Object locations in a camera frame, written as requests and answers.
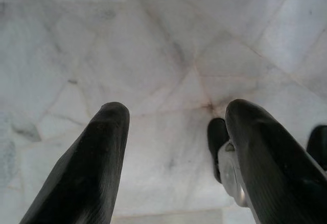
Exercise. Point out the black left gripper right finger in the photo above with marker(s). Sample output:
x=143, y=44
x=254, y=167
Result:
x=276, y=162

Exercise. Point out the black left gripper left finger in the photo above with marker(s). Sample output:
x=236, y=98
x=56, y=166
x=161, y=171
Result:
x=87, y=162

